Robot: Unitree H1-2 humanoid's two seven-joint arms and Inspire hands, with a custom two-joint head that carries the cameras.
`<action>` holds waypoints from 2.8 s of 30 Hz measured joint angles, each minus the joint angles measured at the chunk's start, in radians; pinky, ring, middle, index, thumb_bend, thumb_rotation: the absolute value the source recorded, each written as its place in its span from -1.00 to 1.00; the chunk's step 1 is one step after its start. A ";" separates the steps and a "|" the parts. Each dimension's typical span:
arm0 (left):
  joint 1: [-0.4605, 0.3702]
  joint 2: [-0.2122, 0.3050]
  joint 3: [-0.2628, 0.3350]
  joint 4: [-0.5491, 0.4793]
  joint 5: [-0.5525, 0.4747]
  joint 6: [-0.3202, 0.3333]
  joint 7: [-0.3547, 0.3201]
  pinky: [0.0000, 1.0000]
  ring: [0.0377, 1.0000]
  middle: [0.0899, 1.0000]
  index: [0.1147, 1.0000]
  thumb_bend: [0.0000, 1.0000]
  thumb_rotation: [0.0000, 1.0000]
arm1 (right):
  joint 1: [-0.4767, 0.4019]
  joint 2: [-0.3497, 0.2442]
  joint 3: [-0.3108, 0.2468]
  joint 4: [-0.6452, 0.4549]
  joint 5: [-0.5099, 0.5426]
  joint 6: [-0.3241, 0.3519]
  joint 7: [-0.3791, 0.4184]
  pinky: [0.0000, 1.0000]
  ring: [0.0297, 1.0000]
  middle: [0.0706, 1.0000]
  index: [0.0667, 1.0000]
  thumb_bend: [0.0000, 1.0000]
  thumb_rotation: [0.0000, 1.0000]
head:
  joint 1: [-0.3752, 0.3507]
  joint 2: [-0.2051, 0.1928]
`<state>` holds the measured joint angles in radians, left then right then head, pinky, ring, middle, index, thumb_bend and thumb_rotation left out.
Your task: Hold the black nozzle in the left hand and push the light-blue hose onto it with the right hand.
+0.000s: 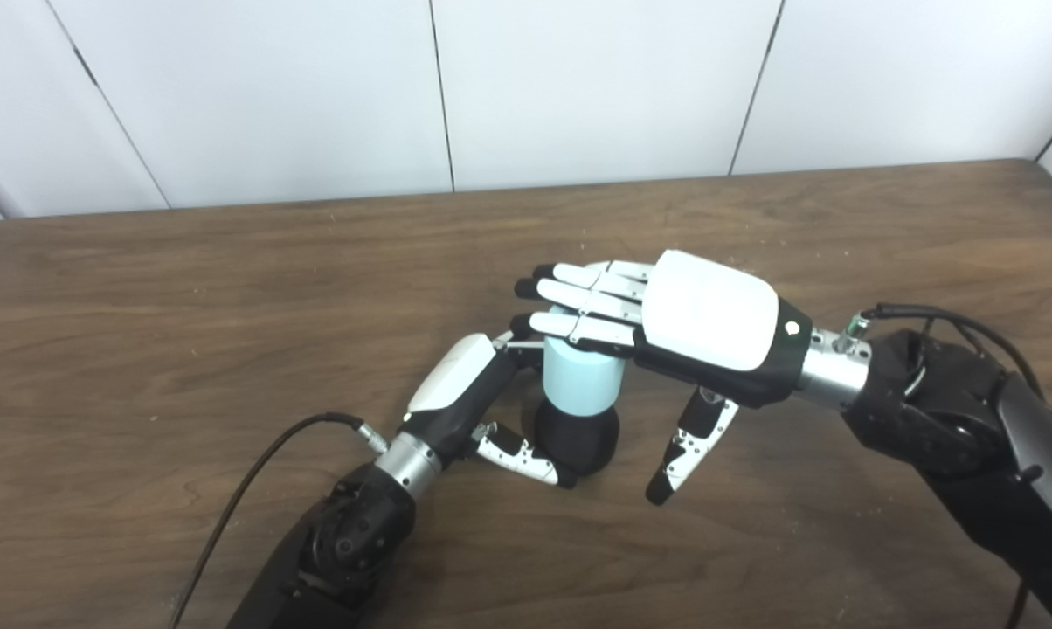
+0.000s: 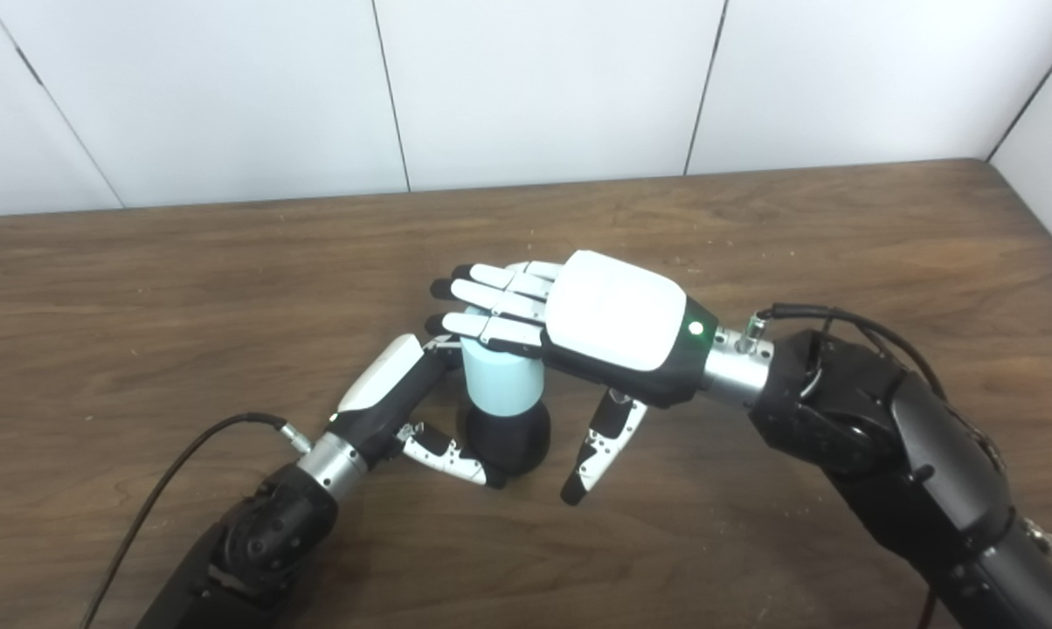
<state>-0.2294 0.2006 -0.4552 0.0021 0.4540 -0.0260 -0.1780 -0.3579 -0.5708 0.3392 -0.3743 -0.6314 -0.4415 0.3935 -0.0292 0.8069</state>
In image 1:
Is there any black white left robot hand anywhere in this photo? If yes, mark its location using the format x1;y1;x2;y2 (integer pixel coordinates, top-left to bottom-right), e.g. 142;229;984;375
401;330;578;490

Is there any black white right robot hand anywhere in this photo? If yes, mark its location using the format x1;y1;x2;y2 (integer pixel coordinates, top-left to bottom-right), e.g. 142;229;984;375
509;250;813;507

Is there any light-blue hose piece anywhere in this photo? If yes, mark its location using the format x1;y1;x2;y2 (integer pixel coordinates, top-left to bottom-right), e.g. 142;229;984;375
543;306;626;418

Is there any black flared nozzle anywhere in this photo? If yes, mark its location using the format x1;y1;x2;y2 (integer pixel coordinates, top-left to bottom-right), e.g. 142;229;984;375
534;404;620;477

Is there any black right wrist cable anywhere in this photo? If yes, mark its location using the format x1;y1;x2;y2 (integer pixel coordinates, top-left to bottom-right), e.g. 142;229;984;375
845;303;1052;438

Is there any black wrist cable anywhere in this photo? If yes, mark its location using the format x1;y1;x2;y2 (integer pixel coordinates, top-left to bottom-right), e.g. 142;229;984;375
170;412;390;629
845;303;1052;438

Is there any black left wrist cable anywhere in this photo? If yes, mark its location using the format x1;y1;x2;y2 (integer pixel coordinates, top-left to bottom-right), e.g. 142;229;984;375
170;412;390;629

